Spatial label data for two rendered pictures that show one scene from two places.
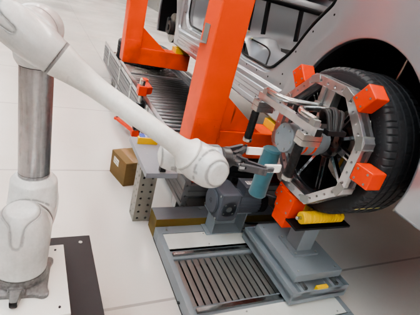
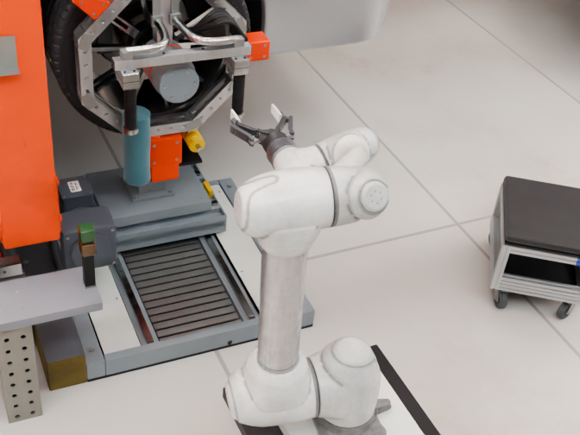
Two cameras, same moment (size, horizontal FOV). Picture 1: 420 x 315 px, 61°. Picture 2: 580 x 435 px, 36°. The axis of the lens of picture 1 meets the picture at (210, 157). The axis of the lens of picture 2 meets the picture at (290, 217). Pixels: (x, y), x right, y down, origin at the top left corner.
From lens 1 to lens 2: 2.49 m
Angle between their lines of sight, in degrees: 74
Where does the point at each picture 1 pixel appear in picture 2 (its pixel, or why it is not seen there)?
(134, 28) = not seen: outside the picture
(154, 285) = (198, 374)
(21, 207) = (351, 349)
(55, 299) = not seen: hidden behind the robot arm
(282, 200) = (162, 153)
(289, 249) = (160, 196)
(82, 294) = not seen: hidden behind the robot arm
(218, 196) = (104, 235)
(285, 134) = (181, 78)
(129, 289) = (211, 400)
